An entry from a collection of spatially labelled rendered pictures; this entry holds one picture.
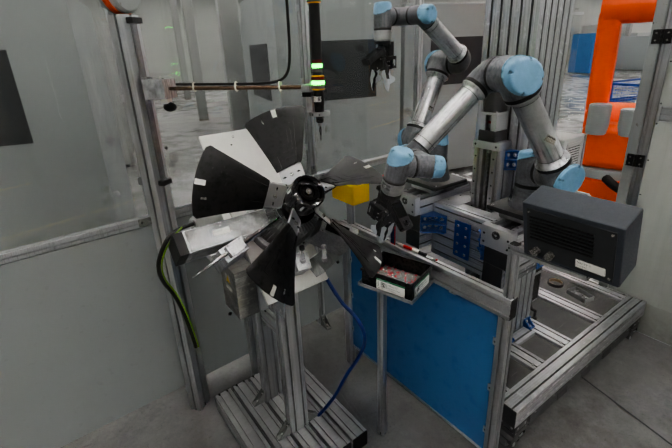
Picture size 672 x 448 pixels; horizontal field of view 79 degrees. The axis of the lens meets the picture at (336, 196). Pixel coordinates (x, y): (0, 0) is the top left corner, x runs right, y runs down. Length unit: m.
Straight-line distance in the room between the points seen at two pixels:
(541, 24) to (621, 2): 3.17
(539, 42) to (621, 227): 0.93
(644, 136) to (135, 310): 2.69
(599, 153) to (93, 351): 4.58
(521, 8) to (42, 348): 2.36
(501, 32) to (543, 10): 0.17
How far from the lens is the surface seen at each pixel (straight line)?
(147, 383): 2.37
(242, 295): 1.75
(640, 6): 5.02
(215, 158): 1.31
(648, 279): 2.93
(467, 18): 5.59
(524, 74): 1.39
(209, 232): 1.37
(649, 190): 2.76
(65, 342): 2.14
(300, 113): 1.51
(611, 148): 4.96
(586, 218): 1.22
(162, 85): 1.63
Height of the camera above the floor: 1.66
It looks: 20 degrees down
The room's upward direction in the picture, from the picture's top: 2 degrees counter-clockwise
